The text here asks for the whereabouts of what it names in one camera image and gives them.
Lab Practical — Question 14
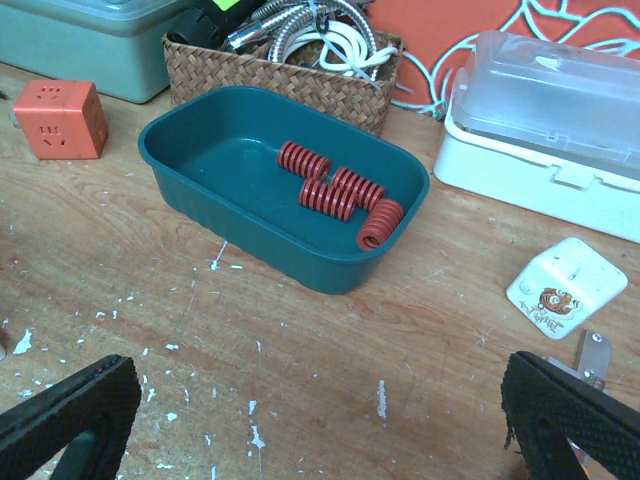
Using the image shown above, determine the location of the grey plastic storage box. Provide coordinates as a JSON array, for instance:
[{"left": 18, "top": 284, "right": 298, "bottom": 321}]
[{"left": 1, "top": 0, "right": 193, "bottom": 104}]

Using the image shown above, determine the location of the woven wicker basket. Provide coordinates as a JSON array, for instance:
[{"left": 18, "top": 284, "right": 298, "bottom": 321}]
[{"left": 162, "top": 37, "right": 401, "bottom": 136}]

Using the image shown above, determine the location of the teal plastic tray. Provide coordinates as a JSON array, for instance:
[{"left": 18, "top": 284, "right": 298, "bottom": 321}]
[{"left": 138, "top": 86, "right": 430, "bottom": 294}]

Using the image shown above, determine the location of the white coiled cable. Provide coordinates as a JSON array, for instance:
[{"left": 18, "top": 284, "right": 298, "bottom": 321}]
[{"left": 269, "top": 24, "right": 401, "bottom": 81}]

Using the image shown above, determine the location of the white cube charger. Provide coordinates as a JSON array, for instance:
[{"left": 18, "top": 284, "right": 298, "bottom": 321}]
[{"left": 506, "top": 237, "right": 628, "bottom": 340}]

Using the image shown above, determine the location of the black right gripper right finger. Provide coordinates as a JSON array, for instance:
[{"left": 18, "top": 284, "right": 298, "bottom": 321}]
[{"left": 501, "top": 351, "right": 639, "bottom": 479}]

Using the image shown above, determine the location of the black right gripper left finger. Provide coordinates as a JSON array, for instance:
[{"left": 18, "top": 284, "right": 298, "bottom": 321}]
[{"left": 1, "top": 355, "right": 141, "bottom": 479}]

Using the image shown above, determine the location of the red coil spring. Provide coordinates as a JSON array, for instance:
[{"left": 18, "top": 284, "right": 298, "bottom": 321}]
[
  {"left": 298, "top": 178, "right": 356, "bottom": 222},
  {"left": 331, "top": 167, "right": 386, "bottom": 211},
  {"left": 356, "top": 198, "right": 404, "bottom": 251},
  {"left": 276, "top": 141, "right": 331, "bottom": 181}
]

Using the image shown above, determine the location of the red cube power socket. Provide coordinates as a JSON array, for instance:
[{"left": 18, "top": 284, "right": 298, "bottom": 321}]
[{"left": 13, "top": 79, "right": 108, "bottom": 160}]

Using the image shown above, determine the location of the yellow green cordless drill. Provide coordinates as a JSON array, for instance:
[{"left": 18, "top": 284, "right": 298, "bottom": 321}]
[{"left": 166, "top": 1, "right": 237, "bottom": 48}]

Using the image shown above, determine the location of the white lidded storage box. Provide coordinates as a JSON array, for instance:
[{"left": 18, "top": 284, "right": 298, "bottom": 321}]
[{"left": 434, "top": 31, "right": 639, "bottom": 242}]

